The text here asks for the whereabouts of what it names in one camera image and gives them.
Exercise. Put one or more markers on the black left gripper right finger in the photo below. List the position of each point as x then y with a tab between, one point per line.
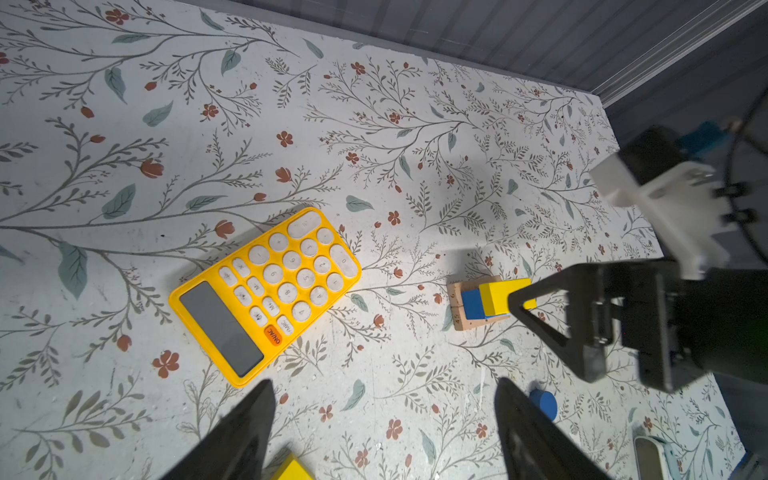
533	447

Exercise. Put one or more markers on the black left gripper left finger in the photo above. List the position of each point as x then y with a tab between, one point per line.
236	447

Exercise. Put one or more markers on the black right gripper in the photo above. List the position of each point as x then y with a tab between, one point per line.
654	324

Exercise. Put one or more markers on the yellow rectangular block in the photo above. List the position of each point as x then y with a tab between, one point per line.
494	295

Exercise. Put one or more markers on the blue cube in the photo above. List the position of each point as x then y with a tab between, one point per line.
472	305

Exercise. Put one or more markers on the wood block with holes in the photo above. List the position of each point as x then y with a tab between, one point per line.
459	320

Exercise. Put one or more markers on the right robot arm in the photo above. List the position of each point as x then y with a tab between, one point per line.
569	313

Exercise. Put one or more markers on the blue round cylinder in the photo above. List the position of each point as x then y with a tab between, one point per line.
546	402

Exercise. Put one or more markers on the small yellow cube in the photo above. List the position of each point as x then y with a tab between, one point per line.
292	469

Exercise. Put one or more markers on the yellow calculator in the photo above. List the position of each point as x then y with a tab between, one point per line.
249	307

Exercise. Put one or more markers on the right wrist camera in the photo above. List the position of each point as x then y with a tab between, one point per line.
662	174

